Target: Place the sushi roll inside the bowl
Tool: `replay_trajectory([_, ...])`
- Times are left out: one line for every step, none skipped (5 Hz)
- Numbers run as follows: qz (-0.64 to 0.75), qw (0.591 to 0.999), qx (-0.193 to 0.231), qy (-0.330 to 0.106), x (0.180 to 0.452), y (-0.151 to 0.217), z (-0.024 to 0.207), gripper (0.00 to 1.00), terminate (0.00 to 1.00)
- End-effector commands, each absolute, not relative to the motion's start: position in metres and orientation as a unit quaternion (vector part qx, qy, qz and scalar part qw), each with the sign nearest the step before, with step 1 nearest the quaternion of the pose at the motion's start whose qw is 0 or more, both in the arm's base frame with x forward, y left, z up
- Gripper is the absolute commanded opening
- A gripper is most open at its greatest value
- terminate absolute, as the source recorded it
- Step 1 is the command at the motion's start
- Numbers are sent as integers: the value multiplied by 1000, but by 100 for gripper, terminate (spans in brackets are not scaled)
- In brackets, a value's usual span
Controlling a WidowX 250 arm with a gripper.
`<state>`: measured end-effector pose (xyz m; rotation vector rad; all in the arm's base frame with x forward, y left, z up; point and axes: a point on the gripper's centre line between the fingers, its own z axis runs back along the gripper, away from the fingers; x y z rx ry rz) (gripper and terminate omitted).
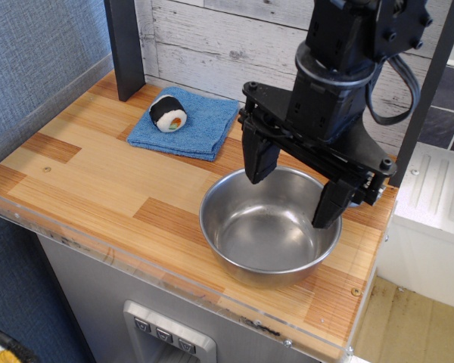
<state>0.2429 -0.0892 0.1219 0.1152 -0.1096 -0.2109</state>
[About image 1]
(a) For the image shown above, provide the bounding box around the white ribbed side unit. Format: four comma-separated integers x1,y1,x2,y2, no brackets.
377,143,454,307

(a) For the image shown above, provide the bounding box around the stainless steel bowl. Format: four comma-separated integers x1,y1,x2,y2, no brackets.
199,166,342,289

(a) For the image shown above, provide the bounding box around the grey toy cabinet front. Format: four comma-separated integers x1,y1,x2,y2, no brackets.
39,237,347,362

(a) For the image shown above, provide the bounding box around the folded blue cloth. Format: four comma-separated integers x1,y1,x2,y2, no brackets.
127,87,239,161

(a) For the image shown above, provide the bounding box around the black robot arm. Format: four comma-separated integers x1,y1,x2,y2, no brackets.
239,1,432,229

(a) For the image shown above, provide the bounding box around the dark grey right post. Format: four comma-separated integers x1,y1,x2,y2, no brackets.
389,1,454,188

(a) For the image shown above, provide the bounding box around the yellow black object at corner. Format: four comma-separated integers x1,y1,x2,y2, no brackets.
0,331,39,363

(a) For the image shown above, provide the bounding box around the silver dispenser button panel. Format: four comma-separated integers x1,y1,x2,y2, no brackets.
123,300,217,362

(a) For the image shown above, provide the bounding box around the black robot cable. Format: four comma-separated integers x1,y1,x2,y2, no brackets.
365,52,421,126

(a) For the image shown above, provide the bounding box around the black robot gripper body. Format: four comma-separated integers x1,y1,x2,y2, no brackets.
239,43,396,205

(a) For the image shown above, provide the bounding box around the dark grey left post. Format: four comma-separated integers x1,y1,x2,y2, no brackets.
104,0,145,101

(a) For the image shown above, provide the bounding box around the dark grey post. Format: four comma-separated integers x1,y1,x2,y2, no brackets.
389,1,454,188
104,0,145,101

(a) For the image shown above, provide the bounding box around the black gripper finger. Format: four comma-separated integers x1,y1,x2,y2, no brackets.
312,180,354,229
242,121,280,185

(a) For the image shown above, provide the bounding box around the plush sushi roll toy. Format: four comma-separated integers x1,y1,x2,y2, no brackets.
148,95,188,133

